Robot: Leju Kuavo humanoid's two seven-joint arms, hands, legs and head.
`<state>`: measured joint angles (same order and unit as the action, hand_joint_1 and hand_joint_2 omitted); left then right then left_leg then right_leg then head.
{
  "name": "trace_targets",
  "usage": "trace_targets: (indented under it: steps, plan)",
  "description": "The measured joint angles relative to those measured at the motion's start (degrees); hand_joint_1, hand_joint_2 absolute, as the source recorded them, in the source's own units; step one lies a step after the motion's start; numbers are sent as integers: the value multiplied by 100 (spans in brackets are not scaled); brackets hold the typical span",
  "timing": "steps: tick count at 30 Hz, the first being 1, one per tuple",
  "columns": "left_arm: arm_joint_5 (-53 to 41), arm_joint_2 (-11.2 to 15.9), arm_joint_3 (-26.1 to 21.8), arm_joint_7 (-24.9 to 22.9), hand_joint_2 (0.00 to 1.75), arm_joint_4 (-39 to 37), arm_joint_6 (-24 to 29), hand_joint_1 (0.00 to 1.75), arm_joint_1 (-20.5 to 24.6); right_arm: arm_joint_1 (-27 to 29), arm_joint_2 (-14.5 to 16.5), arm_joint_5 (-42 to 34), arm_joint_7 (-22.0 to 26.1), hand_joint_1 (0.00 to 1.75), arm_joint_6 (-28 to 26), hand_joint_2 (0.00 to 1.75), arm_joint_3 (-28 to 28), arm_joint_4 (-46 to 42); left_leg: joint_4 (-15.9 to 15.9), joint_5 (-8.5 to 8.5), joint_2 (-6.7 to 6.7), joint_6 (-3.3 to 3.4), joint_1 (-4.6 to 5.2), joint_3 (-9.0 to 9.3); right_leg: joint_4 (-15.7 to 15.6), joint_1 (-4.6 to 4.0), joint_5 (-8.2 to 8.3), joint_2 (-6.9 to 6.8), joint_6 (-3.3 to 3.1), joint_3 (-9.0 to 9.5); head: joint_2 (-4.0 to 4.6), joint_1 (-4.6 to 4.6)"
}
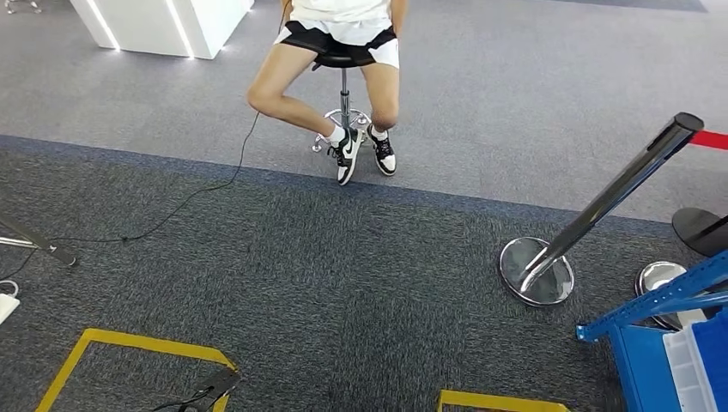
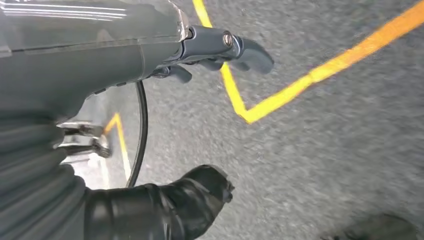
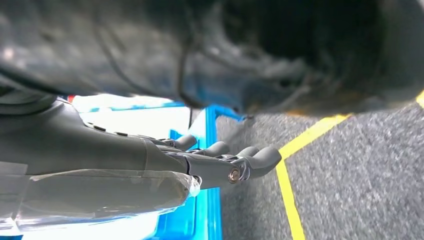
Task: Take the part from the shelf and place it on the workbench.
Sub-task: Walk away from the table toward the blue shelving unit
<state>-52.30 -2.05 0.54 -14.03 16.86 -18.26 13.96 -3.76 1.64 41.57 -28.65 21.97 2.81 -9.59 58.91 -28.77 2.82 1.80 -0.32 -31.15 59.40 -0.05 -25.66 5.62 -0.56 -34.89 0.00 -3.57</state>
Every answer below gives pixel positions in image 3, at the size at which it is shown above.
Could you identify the right robot hand grey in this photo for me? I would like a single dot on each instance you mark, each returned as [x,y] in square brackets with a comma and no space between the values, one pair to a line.
[82,155]

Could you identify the yellow floor tape outline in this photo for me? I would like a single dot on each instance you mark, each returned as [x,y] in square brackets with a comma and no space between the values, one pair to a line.
[290,205]

